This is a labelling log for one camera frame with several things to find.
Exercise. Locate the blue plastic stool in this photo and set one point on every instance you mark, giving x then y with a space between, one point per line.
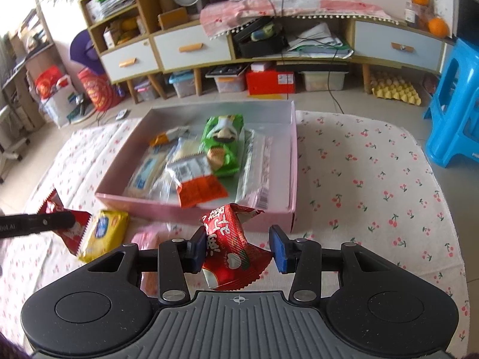
456 101

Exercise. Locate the yellow snack packet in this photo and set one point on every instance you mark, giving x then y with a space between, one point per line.
104 232

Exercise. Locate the brown cracker packet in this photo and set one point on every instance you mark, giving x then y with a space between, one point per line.
187 151

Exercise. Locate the stack of shelf papers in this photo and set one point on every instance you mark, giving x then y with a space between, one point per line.
112 2

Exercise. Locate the orange and white snack packet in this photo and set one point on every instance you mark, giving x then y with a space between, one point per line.
198 189

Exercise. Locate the white and blue bun packet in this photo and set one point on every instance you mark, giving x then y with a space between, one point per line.
148 174

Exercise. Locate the clear storage box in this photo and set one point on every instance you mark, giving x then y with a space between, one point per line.
144 89
323 81
230 82
183 84

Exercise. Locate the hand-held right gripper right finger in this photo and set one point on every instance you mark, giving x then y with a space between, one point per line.
278 248

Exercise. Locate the cherry print tablecloth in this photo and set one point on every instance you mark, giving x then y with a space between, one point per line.
374 194

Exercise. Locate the pile of papers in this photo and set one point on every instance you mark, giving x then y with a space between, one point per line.
318 41

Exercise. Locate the yellow egg tray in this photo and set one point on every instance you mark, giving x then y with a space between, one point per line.
394 89

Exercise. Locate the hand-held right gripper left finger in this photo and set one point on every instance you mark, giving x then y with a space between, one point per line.
196 248

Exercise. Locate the green snack packet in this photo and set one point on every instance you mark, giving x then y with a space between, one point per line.
224 149

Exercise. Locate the pink snack packet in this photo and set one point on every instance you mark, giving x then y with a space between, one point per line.
149 239

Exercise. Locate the red round gift bag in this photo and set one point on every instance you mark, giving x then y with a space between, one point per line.
99 89

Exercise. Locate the pink cardboard box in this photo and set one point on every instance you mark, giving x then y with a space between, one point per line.
123 204

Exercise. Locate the small cardboard box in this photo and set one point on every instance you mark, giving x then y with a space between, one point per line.
173 18

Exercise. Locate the white shopping bag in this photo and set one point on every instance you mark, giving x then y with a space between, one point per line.
61 104

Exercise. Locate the purple bag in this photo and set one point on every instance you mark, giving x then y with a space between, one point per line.
86 52

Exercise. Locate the white cabinet drawer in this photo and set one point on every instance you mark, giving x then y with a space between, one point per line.
398 46
192 46
125 61

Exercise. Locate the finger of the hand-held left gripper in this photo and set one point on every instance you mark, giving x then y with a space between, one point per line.
45 222

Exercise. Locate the red plastic bag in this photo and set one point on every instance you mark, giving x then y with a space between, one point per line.
48 82

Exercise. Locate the wooden side shelf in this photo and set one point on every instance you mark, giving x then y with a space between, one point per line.
22 56

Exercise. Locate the red cardboard box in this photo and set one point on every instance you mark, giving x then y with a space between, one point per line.
271 82

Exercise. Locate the black monitor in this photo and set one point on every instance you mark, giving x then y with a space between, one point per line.
467 15

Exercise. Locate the black box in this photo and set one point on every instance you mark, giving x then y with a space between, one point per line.
258 45

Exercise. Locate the wooden media cabinet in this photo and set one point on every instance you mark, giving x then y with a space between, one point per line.
262 63

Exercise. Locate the pink cherry print cloth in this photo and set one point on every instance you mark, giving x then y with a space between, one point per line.
299 7

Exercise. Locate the red snack packet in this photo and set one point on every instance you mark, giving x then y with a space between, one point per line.
228 246
76 232

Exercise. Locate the clear long wafer packet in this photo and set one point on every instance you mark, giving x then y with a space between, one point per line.
256 172

